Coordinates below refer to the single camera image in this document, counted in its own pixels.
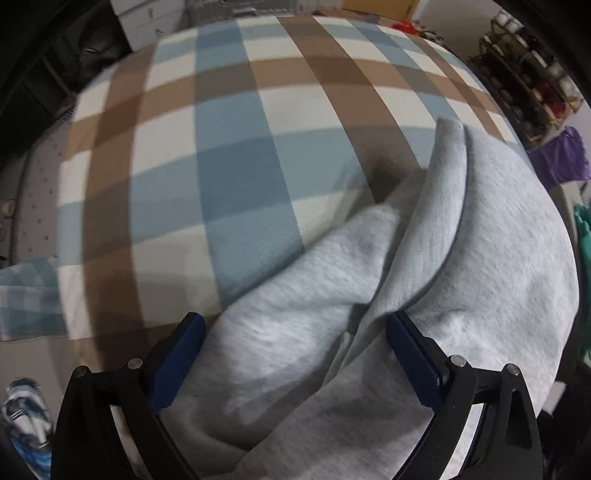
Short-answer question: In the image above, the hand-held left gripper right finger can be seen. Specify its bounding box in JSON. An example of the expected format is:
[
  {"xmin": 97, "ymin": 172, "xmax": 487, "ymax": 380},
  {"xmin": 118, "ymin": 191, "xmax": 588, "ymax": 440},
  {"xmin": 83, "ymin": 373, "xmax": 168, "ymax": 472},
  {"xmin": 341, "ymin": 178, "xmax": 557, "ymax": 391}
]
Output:
[{"xmin": 387, "ymin": 310, "xmax": 544, "ymax": 480}]

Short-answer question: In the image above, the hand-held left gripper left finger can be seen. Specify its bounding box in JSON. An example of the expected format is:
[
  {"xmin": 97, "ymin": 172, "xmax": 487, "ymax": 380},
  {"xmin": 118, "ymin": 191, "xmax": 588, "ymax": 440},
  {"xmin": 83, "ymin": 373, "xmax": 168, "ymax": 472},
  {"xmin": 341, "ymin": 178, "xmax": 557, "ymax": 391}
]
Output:
[{"xmin": 51, "ymin": 312, "xmax": 207, "ymax": 480}]

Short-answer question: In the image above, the light grey hoodie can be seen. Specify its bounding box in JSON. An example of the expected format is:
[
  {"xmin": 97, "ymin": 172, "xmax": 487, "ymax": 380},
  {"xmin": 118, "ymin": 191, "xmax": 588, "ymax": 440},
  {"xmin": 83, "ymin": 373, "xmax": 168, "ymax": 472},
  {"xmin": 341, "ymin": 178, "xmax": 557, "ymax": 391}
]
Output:
[{"xmin": 157, "ymin": 117, "xmax": 581, "ymax": 480}]

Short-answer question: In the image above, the blue white sneaker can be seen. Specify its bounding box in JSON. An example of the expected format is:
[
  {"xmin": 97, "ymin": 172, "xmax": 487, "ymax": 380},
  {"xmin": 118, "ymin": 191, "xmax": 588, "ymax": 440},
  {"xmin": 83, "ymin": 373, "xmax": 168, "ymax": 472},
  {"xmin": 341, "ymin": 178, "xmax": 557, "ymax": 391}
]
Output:
[{"xmin": 1, "ymin": 377, "xmax": 55, "ymax": 480}]

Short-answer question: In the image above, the blue plaid cloth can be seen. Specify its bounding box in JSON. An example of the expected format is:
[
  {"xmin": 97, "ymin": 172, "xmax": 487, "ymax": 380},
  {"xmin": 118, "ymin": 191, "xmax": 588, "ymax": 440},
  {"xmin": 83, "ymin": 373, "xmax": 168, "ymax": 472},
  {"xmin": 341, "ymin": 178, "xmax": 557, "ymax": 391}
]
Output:
[{"xmin": 0, "ymin": 255, "xmax": 66, "ymax": 343}]

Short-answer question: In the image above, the teal sweatshirt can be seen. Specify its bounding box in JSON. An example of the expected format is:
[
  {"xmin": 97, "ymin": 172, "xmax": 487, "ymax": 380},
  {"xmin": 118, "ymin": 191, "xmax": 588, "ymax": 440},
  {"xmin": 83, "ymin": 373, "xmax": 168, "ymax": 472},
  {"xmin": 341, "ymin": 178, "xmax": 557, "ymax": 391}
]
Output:
[{"xmin": 573, "ymin": 202, "xmax": 591, "ymax": 274}]

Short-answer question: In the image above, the brown blue plaid blanket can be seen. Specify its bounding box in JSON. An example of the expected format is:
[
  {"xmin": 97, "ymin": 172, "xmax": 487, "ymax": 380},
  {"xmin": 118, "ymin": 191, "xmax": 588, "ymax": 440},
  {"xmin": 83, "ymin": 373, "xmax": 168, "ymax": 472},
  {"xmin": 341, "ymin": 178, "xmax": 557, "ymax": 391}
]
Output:
[{"xmin": 57, "ymin": 13, "xmax": 528, "ymax": 354}]

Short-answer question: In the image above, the grey mattress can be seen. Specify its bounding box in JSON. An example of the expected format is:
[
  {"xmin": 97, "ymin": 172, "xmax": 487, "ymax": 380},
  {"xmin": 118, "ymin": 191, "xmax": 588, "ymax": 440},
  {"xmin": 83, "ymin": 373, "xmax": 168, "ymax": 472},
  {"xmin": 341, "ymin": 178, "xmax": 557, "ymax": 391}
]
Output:
[{"xmin": 8, "ymin": 108, "xmax": 77, "ymax": 269}]

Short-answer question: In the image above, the purple bag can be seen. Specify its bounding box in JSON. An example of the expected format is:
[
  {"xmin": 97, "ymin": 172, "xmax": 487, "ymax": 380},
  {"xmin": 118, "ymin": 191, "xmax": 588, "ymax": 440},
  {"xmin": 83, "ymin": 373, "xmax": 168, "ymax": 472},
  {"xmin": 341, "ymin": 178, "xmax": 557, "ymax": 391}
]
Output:
[{"xmin": 527, "ymin": 126, "xmax": 591, "ymax": 191}]

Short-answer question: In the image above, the metal shoe rack with shoes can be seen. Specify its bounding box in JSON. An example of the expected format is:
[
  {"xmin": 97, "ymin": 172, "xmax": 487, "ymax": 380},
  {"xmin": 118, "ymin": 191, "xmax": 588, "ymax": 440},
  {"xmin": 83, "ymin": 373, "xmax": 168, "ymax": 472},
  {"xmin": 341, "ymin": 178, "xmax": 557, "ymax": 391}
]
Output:
[{"xmin": 465, "ymin": 8, "xmax": 585, "ymax": 145}]

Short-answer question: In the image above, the pile of shoes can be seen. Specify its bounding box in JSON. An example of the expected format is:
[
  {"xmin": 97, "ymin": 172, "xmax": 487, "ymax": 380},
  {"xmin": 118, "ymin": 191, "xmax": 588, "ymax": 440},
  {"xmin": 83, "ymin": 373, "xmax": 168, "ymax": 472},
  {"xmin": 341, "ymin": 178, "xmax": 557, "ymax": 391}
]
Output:
[{"xmin": 365, "ymin": 14, "xmax": 458, "ymax": 47}]

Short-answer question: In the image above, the white drawer cabinet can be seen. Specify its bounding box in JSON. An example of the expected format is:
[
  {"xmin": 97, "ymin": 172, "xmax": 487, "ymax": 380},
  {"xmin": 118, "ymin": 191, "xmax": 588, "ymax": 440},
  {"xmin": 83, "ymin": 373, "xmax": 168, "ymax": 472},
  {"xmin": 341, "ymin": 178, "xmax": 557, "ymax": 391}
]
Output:
[{"xmin": 110, "ymin": 0, "xmax": 191, "ymax": 52}]

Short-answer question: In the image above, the wooden door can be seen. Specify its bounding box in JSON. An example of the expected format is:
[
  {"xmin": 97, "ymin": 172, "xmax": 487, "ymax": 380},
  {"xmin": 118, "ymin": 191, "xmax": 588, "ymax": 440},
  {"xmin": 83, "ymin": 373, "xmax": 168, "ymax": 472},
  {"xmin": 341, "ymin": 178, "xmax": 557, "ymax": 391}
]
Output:
[{"xmin": 341, "ymin": 0, "xmax": 419, "ymax": 20}]

